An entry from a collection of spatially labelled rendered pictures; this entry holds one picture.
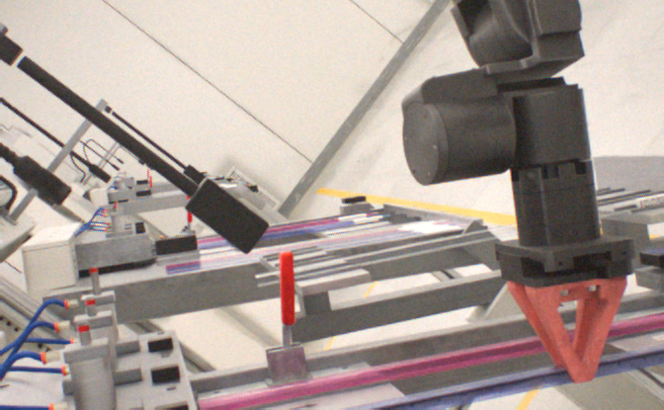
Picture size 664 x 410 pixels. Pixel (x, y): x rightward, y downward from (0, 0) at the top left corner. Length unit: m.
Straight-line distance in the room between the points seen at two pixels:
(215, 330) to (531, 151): 4.61
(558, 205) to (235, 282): 1.01
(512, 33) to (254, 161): 7.65
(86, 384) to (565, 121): 0.36
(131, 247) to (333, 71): 6.57
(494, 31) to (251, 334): 4.62
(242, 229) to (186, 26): 7.80
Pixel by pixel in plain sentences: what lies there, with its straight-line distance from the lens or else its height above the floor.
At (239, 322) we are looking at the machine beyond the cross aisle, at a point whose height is 0.35.
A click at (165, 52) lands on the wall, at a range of 8.36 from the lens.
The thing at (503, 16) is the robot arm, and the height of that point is 1.10.
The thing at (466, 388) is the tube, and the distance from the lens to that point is 0.76.
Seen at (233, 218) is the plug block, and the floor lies 1.18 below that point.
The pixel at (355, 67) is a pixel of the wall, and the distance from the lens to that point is 8.53.
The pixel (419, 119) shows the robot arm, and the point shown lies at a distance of 0.72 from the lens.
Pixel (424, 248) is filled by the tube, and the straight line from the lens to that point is 1.13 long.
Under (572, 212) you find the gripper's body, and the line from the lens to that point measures 0.75.
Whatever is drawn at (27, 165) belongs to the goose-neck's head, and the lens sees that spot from 0.85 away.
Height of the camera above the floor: 1.24
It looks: 9 degrees down
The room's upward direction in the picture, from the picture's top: 52 degrees counter-clockwise
